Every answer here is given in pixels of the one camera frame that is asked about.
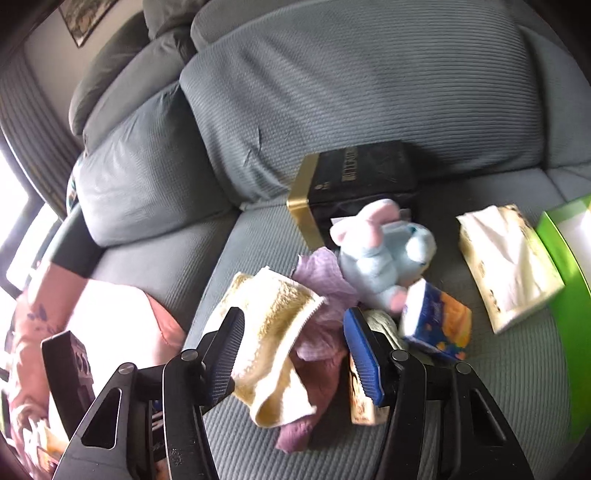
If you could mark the blue and pink plush toy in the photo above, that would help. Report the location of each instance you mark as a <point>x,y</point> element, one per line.
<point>378,263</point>

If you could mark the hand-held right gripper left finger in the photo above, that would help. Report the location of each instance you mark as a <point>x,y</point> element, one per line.
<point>227,364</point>

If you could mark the yellow towel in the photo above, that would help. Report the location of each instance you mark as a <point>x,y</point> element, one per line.
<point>272,314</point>

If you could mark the grey ribbed sofa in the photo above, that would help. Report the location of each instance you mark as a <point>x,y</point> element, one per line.
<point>184,258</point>

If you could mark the small cream packet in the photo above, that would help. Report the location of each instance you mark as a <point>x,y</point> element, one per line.
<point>362,408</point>

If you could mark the cream tissue packet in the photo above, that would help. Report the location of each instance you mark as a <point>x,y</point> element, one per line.
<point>508,267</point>

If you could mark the green box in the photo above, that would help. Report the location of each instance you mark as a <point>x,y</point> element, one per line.
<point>577,323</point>

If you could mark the grey striped curtain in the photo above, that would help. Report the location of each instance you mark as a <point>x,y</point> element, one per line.
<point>32,120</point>

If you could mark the large grey back cushion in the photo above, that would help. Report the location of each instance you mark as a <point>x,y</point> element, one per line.
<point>360,92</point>

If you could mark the small grey back cushion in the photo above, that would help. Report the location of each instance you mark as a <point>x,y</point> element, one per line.
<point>147,175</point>

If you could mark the blue and orange tissue pack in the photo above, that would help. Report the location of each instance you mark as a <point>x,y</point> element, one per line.
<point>438,323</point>

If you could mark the dark grey cushion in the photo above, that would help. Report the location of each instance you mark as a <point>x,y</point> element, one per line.
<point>120,64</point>

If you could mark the purple cloth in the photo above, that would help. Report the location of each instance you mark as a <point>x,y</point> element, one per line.
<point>318,332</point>

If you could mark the green knitted cloth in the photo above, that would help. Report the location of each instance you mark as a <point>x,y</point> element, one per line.
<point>383,323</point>

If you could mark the framed wall picture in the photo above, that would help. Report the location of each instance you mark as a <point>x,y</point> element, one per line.
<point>83,18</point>

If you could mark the dark cloth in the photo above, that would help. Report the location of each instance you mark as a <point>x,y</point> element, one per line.
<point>74,244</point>

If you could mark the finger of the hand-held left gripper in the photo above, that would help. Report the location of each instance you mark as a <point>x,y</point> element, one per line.
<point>69,374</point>

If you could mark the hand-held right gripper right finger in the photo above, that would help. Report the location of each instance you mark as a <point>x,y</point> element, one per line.
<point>364,360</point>

